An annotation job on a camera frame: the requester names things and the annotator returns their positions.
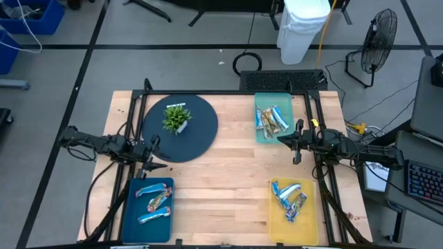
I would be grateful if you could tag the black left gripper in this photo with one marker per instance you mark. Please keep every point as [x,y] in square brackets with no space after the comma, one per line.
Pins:
[143,154]

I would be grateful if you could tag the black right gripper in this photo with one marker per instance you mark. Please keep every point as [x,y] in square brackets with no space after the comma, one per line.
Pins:
[308,141]

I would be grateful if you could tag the blue chocolate chip granola bar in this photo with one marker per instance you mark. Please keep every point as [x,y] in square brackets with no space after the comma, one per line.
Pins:
[154,215]
[151,189]

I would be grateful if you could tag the brown orange granola bar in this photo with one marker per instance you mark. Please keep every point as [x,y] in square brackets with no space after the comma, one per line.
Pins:
[271,119]

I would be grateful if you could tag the green orange granola bar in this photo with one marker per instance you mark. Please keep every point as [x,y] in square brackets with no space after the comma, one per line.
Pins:
[159,200]

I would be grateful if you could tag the blue green Chewy granola bar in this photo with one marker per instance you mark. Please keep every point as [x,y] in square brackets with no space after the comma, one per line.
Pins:
[297,207]

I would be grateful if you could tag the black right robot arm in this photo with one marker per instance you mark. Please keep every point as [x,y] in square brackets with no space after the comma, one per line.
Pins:
[367,152]

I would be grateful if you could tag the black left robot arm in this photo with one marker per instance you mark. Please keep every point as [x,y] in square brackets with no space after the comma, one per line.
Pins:
[100,143]

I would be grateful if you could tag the teal plastic bin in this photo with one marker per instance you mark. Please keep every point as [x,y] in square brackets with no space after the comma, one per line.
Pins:
[277,100]

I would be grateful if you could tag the green plant in white pot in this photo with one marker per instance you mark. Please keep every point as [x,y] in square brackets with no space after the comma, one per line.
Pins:
[176,119]

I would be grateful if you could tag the round dark mat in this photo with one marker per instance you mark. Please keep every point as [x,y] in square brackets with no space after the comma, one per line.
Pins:
[200,128]

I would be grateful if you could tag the black perforated box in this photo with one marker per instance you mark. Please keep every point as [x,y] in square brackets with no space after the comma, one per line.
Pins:
[280,80]

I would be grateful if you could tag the white label strip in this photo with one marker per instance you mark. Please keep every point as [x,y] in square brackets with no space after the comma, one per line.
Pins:
[176,104]

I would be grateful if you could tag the blue plastic bin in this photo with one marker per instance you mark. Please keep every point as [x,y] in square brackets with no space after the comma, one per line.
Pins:
[149,231]

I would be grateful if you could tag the yellow power plug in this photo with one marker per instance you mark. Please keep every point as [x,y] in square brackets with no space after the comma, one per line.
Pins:
[360,128]

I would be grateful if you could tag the yellow plastic bin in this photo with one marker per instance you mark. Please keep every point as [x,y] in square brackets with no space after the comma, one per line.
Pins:
[294,231]

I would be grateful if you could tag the white printed booklet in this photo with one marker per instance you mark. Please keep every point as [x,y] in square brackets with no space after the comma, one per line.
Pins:
[375,180]

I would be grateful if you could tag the white trash can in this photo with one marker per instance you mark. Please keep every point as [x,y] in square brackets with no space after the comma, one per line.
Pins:
[301,31]

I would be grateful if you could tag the black floor fan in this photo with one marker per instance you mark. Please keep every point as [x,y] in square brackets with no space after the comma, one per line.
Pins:
[379,41]

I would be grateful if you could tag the grey desk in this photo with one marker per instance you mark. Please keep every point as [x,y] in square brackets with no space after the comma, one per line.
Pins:
[425,148]

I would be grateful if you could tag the black desk caster leg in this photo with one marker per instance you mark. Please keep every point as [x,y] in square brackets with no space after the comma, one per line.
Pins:
[398,224]

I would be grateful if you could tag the black backlit keyboard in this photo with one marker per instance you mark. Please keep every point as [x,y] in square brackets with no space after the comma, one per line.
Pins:
[425,181]

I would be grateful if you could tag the grey side table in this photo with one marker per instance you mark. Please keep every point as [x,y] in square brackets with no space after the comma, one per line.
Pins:
[427,103]

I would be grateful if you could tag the black cart base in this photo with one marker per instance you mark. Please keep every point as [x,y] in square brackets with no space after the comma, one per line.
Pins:
[4,119]

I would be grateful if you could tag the black desk device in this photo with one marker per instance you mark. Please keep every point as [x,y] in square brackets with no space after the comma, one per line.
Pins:
[437,71]

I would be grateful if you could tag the grey floor bar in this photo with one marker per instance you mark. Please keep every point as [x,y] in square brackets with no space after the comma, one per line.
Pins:
[14,84]

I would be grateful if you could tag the blue storage crate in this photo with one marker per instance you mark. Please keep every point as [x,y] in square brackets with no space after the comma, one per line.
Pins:
[7,55]
[45,24]

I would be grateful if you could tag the black aluminium rig frame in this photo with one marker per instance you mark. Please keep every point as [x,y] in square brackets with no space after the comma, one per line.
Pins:
[225,92]

